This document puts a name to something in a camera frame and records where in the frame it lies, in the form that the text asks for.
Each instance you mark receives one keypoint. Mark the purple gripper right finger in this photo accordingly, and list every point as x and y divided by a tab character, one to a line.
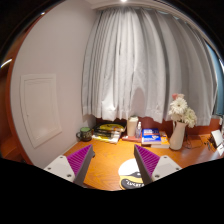
153	167

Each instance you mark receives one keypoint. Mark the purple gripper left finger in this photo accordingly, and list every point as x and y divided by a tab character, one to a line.
73	167

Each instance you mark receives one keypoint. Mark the round white mouse pad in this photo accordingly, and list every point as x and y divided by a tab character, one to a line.
130	176

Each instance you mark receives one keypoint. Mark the orange book under blue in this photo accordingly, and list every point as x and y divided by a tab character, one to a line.
164	141

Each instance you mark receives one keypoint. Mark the dark green mug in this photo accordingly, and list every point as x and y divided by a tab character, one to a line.
85	134

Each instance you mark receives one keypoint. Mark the small clear bottle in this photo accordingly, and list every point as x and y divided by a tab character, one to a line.
138	130

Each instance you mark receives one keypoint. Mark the white ceramic vase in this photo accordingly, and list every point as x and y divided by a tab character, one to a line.
177	137

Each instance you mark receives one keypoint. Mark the white cylindrical container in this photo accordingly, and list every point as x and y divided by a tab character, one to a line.
131	125

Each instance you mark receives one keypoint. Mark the stack of books left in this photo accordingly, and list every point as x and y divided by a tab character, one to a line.
108	132

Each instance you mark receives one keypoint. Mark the white and pink flowers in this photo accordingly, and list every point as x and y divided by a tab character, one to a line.
181	112

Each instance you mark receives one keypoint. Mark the white device at right edge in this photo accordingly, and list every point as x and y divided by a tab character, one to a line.
218	141

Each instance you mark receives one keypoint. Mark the white curtain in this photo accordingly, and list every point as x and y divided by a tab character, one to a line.
137	58

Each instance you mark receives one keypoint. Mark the white wall access panel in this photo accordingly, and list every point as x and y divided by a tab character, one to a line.
39	107

